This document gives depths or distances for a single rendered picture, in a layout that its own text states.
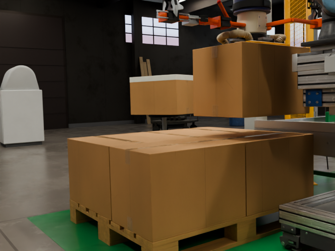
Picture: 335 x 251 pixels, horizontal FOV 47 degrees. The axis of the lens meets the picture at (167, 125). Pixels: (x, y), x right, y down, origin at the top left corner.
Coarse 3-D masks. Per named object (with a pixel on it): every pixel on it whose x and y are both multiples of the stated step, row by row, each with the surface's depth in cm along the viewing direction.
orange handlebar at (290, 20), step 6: (180, 18) 200; (186, 18) 201; (210, 18) 211; (288, 18) 214; (294, 18) 213; (204, 24) 214; (210, 24) 217; (234, 24) 221; (240, 24) 223; (270, 24) 225; (276, 24) 221; (312, 24) 223
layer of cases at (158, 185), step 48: (96, 144) 214; (144, 144) 205; (192, 144) 199; (240, 144) 202; (288, 144) 224; (96, 192) 218; (144, 192) 176; (192, 192) 185; (240, 192) 203; (288, 192) 226
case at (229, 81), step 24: (216, 48) 216; (240, 48) 202; (264, 48) 212; (288, 48) 224; (216, 72) 217; (240, 72) 203; (264, 72) 212; (288, 72) 225; (216, 96) 219; (240, 96) 204; (264, 96) 213; (288, 96) 226
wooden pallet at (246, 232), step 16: (80, 208) 239; (112, 224) 204; (224, 224) 197; (240, 224) 204; (272, 224) 230; (112, 240) 209; (128, 240) 215; (144, 240) 178; (176, 240) 180; (224, 240) 206; (240, 240) 205
